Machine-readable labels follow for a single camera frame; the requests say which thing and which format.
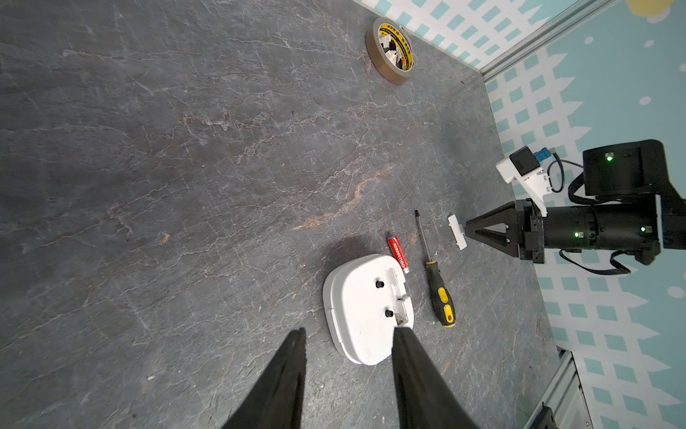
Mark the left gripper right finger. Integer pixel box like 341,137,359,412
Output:
392,327,477,428

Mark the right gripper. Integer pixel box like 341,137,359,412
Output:
466,198,545,264

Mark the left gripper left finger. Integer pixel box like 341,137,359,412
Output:
223,328,307,428

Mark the white battery cover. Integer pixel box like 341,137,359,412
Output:
448,214,467,250

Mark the black yellow screwdriver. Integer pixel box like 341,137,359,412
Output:
414,210,456,328

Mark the red battery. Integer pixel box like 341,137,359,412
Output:
387,236,410,275

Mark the white square alarm clock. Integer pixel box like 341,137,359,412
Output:
323,254,414,366

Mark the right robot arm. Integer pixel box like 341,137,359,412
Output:
464,139,685,275

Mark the brown tape roll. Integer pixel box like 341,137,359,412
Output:
366,17,416,86

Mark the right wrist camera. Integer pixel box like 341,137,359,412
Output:
496,147,552,217

